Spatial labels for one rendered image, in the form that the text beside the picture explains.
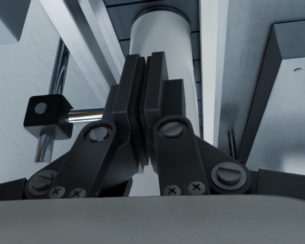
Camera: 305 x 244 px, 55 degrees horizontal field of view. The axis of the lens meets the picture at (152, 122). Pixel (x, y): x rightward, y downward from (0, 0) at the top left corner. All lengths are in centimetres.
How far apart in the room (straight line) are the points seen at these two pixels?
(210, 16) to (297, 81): 18
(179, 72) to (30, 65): 25
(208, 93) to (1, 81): 30
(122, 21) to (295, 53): 17
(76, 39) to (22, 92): 32
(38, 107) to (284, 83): 26
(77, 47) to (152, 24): 9
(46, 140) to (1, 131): 39
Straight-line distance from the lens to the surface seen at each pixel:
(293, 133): 49
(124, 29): 27
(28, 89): 47
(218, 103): 38
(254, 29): 35
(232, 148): 56
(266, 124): 44
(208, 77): 26
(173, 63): 21
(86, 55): 17
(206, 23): 22
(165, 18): 24
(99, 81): 19
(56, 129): 24
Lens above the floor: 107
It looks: 28 degrees down
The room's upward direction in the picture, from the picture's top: 180 degrees counter-clockwise
